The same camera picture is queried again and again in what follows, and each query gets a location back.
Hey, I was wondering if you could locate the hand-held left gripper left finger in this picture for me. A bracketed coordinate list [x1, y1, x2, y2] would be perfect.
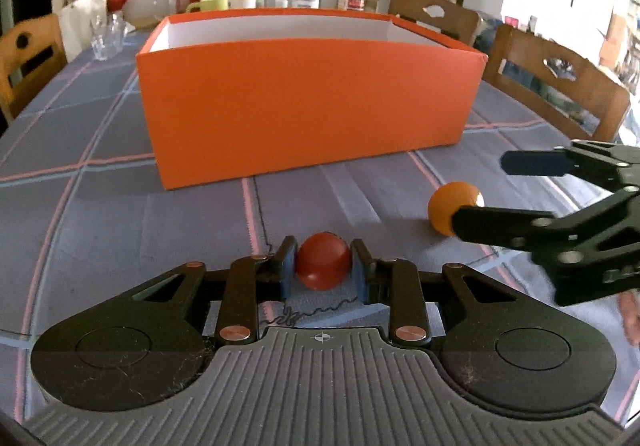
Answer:
[97, 236, 301, 346]

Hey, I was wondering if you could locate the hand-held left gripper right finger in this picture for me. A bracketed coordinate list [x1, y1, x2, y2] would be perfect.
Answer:
[350, 239, 542, 347]

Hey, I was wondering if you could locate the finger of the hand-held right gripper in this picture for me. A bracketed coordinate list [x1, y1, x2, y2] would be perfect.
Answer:
[500, 140, 640, 191]
[449, 186, 640, 267]

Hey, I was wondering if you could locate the red tomato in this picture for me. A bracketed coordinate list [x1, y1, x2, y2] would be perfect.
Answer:
[295, 232, 351, 291]

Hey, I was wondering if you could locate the orange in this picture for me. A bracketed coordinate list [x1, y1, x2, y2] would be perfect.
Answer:
[427, 182, 485, 237]

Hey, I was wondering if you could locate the orange cardboard box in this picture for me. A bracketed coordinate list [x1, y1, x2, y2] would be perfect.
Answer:
[136, 8, 488, 191]

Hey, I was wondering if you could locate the person's right hand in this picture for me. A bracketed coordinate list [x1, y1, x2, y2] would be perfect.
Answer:
[620, 292, 640, 347]

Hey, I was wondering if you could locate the wooden chair wavy cutout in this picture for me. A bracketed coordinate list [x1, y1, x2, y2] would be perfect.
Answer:
[387, 0, 482, 49]
[482, 24, 632, 143]

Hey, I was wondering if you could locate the grey checked tablecloth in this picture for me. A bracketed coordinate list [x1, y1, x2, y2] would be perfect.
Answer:
[0, 20, 640, 427]

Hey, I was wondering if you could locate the yellow mug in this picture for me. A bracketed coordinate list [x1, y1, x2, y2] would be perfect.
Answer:
[186, 0, 230, 14]

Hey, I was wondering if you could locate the dimpled glass mug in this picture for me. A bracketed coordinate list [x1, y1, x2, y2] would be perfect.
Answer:
[90, 12, 126, 61]

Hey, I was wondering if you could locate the wooden chair round hole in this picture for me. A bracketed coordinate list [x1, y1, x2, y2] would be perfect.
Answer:
[0, 13, 69, 123]

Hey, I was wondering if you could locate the white tote bag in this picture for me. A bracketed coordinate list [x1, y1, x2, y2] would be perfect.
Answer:
[55, 0, 109, 62]

